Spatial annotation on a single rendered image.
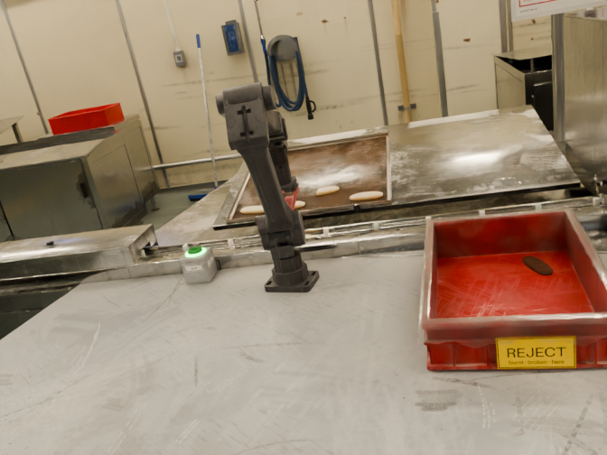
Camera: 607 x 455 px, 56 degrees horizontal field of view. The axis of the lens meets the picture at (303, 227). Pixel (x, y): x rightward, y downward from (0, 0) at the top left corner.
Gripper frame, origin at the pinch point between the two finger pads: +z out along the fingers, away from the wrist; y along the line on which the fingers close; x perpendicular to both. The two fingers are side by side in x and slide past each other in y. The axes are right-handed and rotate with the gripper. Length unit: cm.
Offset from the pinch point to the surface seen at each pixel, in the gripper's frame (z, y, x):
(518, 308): 11, 42, 52
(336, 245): 7.3, 8.5, 13.2
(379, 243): 8.1, 8.5, 24.5
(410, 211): 10.7, -19.9, 32.8
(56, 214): 48, -205, -216
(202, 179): 78, -371, -168
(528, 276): 11, 30, 57
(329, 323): 11.3, 41.7, 14.1
